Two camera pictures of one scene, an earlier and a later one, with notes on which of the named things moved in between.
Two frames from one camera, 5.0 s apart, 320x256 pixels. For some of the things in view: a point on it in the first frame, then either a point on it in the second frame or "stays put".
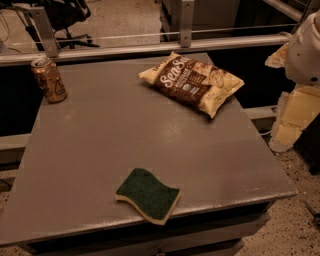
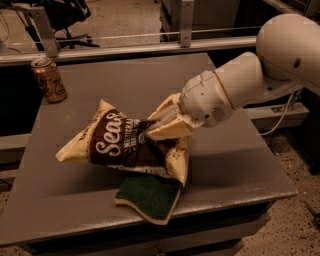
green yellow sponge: [155, 199] stays put
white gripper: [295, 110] -> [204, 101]
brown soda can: [50, 79] stays put
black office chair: [64, 15] stays put
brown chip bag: [203, 86] -> [114, 137]
